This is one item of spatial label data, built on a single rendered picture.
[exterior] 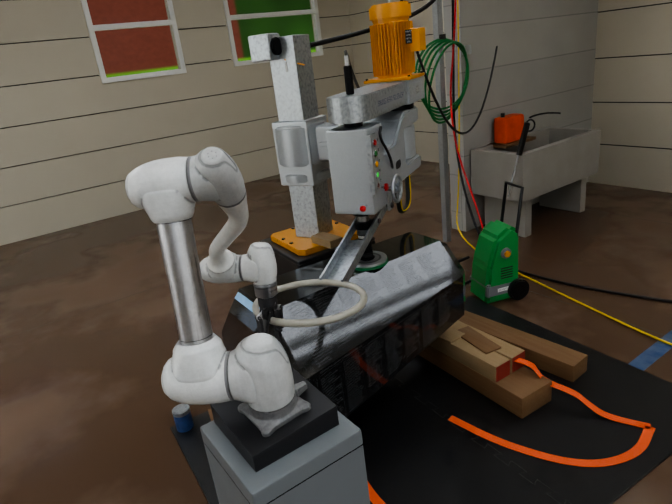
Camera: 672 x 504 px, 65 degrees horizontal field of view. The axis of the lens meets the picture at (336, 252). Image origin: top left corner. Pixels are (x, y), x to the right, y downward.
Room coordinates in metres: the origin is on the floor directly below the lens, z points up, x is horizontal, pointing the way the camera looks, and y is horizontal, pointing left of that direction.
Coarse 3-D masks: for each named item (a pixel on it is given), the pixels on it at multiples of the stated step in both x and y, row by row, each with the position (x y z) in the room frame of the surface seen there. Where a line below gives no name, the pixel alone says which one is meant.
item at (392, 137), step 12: (372, 120) 3.02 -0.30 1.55; (384, 120) 2.98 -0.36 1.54; (396, 120) 2.95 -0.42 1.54; (408, 120) 3.05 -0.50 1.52; (384, 132) 2.91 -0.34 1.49; (396, 132) 2.89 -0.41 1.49; (384, 144) 2.59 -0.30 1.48; (396, 144) 2.84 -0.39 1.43; (384, 156) 2.66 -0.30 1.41; (396, 156) 2.82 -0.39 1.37; (420, 156) 3.22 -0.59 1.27; (396, 168) 2.81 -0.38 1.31; (408, 168) 2.99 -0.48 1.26; (396, 180) 2.80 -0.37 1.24
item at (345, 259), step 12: (372, 228) 2.54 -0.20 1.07; (348, 240) 2.53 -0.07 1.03; (360, 240) 2.52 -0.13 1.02; (336, 252) 2.40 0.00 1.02; (348, 252) 2.44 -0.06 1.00; (360, 252) 2.38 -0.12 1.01; (336, 264) 2.37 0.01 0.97; (348, 264) 2.35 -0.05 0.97; (324, 276) 2.26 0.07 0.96; (336, 276) 2.28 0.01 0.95; (348, 276) 2.24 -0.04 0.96
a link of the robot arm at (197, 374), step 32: (160, 160) 1.51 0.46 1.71; (128, 192) 1.47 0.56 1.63; (160, 192) 1.45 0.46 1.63; (160, 224) 1.46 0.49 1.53; (192, 256) 1.46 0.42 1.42; (192, 288) 1.43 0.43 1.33; (192, 320) 1.41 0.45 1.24; (192, 352) 1.38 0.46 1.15; (224, 352) 1.43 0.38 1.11; (192, 384) 1.35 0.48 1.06; (224, 384) 1.35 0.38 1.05
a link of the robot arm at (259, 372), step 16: (256, 336) 1.43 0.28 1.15; (272, 336) 1.44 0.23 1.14; (240, 352) 1.38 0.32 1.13; (256, 352) 1.36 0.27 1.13; (272, 352) 1.37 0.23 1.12; (240, 368) 1.36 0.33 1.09; (256, 368) 1.34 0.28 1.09; (272, 368) 1.35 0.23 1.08; (288, 368) 1.40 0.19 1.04; (240, 384) 1.35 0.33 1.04; (256, 384) 1.34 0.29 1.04; (272, 384) 1.34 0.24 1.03; (288, 384) 1.38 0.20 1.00; (240, 400) 1.36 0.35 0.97; (256, 400) 1.35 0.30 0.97; (272, 400) 1.35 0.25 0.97; (288, 400) 1.38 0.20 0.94
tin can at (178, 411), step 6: (174, 408) 2.53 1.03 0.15; (180, 408) 2.53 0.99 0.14; (186, 408) 2.52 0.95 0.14; (174, 414) 2.48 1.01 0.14; (180, 414) 2.48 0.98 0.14; (186, 414) 2.49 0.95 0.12; (174, 420) 2.50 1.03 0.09; (180, 420) 2.48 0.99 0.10; (186, 420) 2.49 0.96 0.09; (192, 420) 2.53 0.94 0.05; (180, 426) 2.48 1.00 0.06; (186, 426) 2.48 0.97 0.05; (192, 426) 2.51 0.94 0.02; (180, 432) 2.48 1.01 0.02
